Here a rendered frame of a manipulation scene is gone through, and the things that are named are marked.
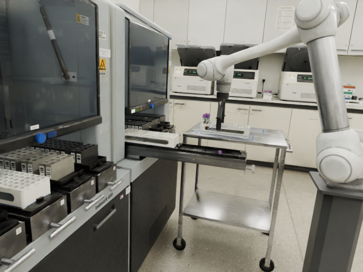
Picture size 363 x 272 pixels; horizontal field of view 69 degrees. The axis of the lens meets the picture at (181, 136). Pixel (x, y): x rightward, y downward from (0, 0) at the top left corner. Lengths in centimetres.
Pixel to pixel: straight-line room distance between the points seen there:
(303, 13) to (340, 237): 101
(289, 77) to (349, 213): 240
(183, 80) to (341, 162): 280
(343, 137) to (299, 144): 252
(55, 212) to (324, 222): 117
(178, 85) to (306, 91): 162
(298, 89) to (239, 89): 71
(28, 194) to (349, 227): 132
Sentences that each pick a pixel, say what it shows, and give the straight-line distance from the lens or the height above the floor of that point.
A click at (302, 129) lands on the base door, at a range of 366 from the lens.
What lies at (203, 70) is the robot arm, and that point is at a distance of 143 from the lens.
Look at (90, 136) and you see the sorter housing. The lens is 116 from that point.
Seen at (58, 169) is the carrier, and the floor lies 86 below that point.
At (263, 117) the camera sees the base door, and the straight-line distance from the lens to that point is 359.
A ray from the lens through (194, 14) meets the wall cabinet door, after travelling 401.
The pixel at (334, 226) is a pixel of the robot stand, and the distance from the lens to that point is 150.
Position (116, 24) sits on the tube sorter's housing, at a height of 136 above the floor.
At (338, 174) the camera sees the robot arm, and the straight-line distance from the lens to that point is 117.
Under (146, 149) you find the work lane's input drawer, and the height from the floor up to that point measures 79.
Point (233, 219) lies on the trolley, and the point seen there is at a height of 28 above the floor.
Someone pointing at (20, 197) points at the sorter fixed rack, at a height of 85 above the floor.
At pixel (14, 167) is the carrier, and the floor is 85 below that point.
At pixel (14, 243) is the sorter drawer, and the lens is 78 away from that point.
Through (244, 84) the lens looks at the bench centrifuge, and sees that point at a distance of 356.
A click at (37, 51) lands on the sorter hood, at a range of 85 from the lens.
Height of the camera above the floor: 118
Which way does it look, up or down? 13 degrees down
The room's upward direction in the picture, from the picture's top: 3 degrees clockwise
